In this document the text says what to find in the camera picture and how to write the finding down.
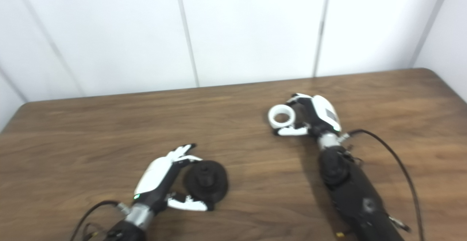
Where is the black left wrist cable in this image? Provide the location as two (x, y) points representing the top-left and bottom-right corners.
(69, 200), (130, 241)

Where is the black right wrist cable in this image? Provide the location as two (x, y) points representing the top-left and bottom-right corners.
(341, 129), (425, 241)

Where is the white plastic ring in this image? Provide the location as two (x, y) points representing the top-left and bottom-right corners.
(268, 104), (296, 129)

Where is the round black stepped part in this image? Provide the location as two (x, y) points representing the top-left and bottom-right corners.
(184, 160), (229, 203)

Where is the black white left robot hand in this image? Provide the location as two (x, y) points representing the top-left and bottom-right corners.
(133, 144), (216, 214)

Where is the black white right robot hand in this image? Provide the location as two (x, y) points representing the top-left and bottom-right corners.
(274, 93), (342, 137)

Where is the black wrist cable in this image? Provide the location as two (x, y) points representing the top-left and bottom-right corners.
(341, 129), (425, 241)
(69, 200), (130, 241)

